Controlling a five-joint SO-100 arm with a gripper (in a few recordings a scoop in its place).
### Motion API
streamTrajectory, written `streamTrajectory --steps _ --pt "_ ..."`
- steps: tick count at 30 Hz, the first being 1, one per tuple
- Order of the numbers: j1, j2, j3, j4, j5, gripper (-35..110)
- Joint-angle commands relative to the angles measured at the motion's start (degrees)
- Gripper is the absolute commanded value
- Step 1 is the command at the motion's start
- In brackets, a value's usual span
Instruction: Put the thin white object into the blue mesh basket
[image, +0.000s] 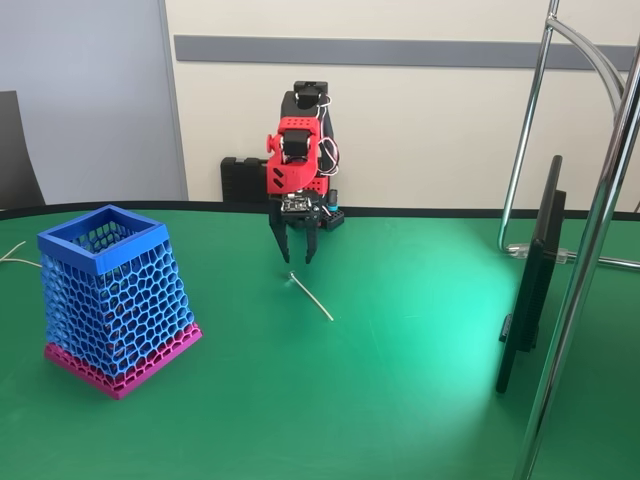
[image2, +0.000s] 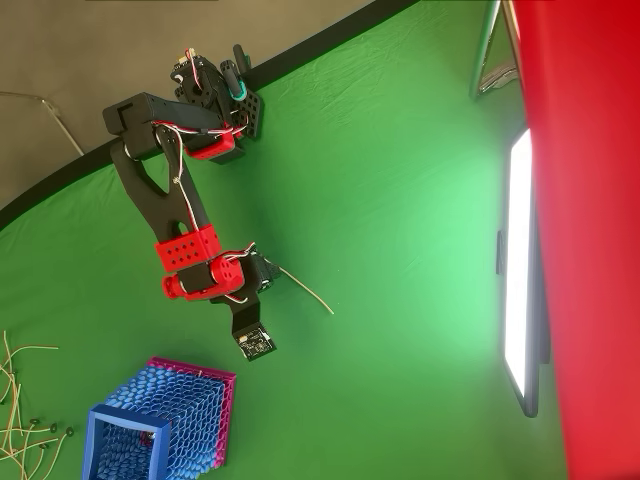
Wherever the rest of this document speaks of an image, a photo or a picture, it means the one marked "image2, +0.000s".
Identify blue and magenta mesh basket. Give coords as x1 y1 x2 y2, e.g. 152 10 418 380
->
82 355 238 480

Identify green cloth with black rim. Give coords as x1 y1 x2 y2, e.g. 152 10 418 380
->
0 0 569 480

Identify black clamp with teal band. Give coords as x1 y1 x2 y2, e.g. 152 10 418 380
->
218 43 251 104

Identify bright LED light panel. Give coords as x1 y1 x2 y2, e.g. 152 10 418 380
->
495 128 551 419

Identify large red blurred object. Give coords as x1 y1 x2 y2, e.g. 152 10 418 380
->
512 0 640 480

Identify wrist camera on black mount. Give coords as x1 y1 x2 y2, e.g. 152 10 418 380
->
219 294 279 362

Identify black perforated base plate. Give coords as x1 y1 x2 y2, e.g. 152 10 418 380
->
232 88 265 142

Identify thin white cable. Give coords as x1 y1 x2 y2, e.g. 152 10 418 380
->
0 91 85 157

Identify silver metal frame stand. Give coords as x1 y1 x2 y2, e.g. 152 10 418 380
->
469 0 524 101

